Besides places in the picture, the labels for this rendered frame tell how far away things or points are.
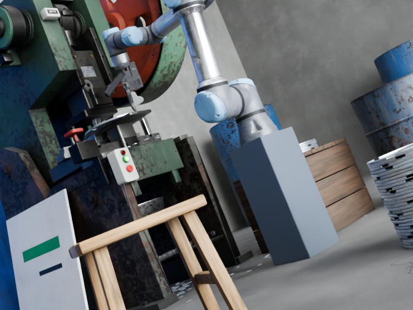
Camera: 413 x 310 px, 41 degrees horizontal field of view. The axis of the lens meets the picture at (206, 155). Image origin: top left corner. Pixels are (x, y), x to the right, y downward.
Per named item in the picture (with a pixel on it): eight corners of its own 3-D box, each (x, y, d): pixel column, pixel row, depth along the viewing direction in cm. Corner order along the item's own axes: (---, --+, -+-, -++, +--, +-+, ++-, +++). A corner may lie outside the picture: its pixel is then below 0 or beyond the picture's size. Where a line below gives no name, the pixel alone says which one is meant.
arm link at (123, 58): (110, 58, 230) (109, 57, 238) (114, 68, 231) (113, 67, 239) (128, 51, 231) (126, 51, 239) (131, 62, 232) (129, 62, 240)
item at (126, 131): (162, 136, 242) (151, 107, 243) (140, 140, 231) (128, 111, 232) (127, 155, 258) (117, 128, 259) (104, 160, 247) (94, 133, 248)
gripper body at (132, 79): (144, 88, 235) (134, 60, 232) (125, 95, 234) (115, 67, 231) (142, 87, 243) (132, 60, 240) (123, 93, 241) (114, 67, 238)
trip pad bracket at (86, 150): (112, 182, 217) (94, 136, 219) (93, 187, 210) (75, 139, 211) (102, 187, 221) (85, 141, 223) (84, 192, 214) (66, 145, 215)
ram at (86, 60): (119, 101, 255) (96, 43, 258) (94, 104, 243) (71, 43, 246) (98, 115, 266) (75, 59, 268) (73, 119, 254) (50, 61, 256)
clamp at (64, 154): (95, 151, 247) (86, 130, 248) (65, 158, 234) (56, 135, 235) (87, 155, 251) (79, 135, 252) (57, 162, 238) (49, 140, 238)
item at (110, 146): (163, 143, 263) (159, 131, 264) (91, 160, 228) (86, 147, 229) (125, 164, 282) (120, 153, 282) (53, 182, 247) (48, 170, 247)
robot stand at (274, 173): (340, 240, 200) (292, 126, 204) (310, 258, 189) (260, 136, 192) (304, 249, 214) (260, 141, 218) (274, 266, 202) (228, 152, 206)
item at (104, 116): (120, 115, 260) (117, 105, 260) (88, 121, 244) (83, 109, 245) (101, 128, 270) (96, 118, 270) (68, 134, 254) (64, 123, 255)
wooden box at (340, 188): (376, 208, 247) (345, 136, 250) (331, 235, 221) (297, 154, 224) (308, 228, 276) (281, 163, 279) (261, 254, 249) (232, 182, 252)
